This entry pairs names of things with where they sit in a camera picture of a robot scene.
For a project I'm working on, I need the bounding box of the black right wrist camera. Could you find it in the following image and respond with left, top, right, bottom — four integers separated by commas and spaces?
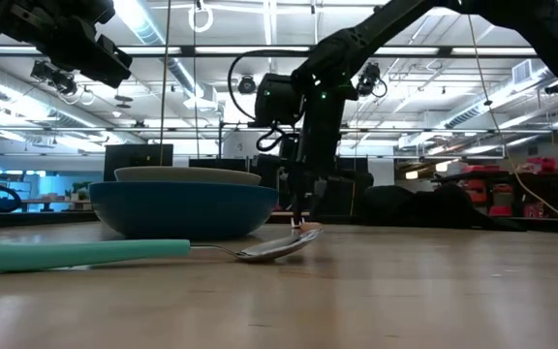
253, 72, 305, 130

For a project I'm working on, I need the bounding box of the white hanging cable ring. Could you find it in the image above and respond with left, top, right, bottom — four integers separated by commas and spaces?
188, 4, 215, 34

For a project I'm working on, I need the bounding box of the black workbench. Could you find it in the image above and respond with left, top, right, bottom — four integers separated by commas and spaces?
431, 169, 558, 219

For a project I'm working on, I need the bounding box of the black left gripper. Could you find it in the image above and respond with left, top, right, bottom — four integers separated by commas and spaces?
36, 16, 134, 89

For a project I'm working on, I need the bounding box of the grey bowl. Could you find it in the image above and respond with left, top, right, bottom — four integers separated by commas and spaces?
113, 166, 263, 187

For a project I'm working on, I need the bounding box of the blue bowl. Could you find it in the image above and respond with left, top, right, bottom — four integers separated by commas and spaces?
88, 181, 279, 241

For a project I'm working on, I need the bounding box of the black ceiling device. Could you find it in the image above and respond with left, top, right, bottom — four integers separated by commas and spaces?
357, 62, 388, 98
30, 60, 79, 96
237, 75, 259, 96

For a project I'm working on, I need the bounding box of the red storage bin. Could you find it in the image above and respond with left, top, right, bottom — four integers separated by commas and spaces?
525, 155, 558, 175

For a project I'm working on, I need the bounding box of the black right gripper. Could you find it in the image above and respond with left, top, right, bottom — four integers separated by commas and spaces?
292, 62, 360, 224

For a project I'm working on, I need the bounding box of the yellow hanging cable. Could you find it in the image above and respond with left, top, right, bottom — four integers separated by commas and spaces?
467, 14, 558, 222

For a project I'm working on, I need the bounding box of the black cloth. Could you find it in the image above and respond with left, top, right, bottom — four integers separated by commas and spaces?
363, 182, 527, 233

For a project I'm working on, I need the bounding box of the black computer tower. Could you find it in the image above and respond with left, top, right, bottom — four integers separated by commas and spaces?
103, 143, 174, 183

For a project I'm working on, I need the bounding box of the spoon with teal handle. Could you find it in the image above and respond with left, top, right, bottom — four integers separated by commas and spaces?
0, 227, 324, 273

